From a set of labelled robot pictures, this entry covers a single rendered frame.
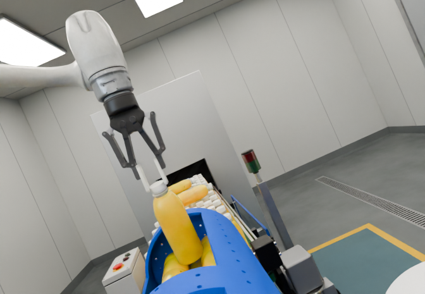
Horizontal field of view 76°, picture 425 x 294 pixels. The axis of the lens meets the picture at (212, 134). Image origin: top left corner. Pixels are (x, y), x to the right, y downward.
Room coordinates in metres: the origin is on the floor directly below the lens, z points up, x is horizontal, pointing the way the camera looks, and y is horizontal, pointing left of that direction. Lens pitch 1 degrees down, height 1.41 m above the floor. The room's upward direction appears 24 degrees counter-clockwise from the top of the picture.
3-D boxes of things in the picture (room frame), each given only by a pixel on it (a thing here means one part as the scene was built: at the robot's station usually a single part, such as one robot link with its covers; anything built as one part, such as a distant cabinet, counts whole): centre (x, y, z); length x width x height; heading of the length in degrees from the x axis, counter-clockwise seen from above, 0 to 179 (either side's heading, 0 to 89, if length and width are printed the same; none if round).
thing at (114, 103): (0.66, 0.17, 1.53); 0.08 x 0.07 x 0.09; 97
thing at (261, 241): (0.93, 0.00, 0.95); 0.10 x 0.07 x 0.10; 97
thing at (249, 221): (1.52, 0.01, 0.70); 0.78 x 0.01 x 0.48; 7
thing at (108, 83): (0.66, 0.17, 1.60); 0.09 x 0.09 x 0.06
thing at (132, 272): (1.03, 0.51, 1.05); 0.20 x 0.10 x 0.10; 7
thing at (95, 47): (0.67, 0.17, 1.71); 0.13 x 0.11 x 0.16; 11
